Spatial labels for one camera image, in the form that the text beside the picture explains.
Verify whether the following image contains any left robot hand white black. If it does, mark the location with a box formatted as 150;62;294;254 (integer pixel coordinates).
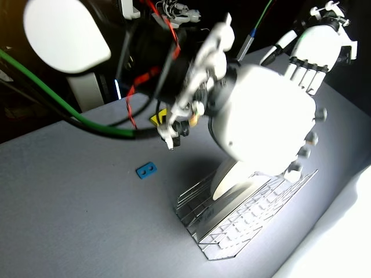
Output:
259;24;359;96

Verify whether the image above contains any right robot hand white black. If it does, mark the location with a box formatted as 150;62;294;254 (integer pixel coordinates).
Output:
208;64;329;182

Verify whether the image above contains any white plate with dark rim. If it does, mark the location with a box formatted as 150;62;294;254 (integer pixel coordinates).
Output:
212;173;257;201
210;160;241;193

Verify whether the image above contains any yellow flat block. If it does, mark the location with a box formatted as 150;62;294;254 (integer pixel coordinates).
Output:
149;108;169;127

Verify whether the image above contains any blue block with two holes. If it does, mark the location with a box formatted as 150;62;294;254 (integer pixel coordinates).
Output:
135;161;159;180

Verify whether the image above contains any white robot torso column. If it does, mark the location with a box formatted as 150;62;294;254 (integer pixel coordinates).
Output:
66;71;106;114

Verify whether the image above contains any white rounded robot cover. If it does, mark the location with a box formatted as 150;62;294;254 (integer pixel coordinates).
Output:
23;0;112;75

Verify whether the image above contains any green wire with grey plug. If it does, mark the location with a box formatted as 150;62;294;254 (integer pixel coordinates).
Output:
236;0;275;62

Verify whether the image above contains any silver wire dish rack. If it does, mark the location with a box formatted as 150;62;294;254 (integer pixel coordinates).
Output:
175;169;319;261

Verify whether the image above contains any red braided wire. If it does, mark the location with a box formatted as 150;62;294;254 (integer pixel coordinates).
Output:
126;0;182;130

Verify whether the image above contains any thick green cable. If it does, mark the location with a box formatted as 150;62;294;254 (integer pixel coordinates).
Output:
0;49;137;140

